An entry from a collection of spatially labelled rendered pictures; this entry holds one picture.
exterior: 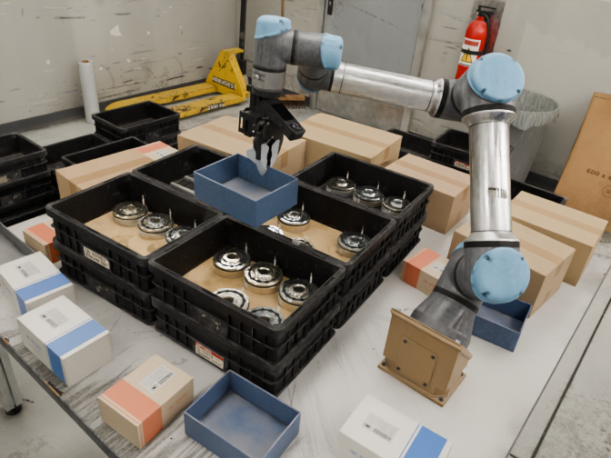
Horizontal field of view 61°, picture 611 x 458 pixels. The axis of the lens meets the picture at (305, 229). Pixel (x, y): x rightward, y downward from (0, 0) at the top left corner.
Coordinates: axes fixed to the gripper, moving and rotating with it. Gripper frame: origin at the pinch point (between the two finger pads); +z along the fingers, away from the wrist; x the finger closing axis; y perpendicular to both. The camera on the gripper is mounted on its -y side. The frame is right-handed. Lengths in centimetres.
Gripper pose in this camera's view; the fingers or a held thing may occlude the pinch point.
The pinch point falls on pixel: (265, 171)
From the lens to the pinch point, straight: 129.5
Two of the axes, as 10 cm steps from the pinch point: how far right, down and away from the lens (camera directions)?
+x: -6.4, 3.0, -7.1
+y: -7.6, -4.0, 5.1
